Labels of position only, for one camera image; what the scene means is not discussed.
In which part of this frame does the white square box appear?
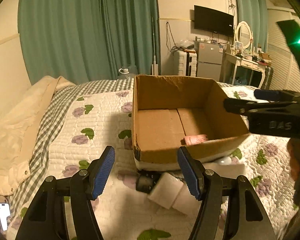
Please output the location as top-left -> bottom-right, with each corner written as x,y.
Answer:
148,173 -> 184,209
172,184 -> 201,217

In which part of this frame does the pink patterned case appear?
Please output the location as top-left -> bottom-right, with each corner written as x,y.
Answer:
184,134 -> 208,146

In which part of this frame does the black rectangular box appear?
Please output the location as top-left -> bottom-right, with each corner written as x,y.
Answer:
136,170 -> 162,194

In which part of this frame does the white cylindrical bottle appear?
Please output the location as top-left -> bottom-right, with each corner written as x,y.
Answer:
215,156 -> 232,165

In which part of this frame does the person's hand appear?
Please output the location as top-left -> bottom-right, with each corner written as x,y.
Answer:
287,138 -> 300,181

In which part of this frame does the white dressing table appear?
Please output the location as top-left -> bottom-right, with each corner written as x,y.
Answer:
219,52 -> 267,89

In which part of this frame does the silver mini fridge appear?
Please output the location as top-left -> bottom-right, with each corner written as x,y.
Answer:
196,42 -> 223,81

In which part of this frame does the white smartphone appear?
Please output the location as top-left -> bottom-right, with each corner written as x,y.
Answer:
0,203 -> 11,231

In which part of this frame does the oval white vanity mirror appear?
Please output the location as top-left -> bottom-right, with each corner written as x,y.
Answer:
235,21 -> 253,49

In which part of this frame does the white suitcase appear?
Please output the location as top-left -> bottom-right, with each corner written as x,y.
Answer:
173,50 -> 197,77

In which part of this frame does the brown cardboard box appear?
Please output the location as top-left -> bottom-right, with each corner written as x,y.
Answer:
132,75 -> 249,171

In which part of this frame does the cream pillow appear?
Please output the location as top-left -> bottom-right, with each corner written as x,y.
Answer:
0,76 -> 74,196

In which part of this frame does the green curtain right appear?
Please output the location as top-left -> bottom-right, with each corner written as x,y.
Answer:
236,0 -> 268,52

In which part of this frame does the green curtain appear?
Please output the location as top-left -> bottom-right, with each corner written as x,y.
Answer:
236,0 -> 268,52
18,0 -> 160,84

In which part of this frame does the floral quilted bedspread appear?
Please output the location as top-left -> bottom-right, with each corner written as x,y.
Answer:
6,79 -> 298,239

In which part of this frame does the white mop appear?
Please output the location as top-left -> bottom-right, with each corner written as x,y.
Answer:
151,18 -> 159,76

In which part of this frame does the clear water jug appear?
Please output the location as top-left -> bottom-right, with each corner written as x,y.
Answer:
118,66 -> 138,80

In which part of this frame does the green curtain left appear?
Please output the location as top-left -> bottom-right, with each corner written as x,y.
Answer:
18,0 -> 160,84

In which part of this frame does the black wall television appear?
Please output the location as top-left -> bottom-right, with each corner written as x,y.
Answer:
194,5 -> 234,37

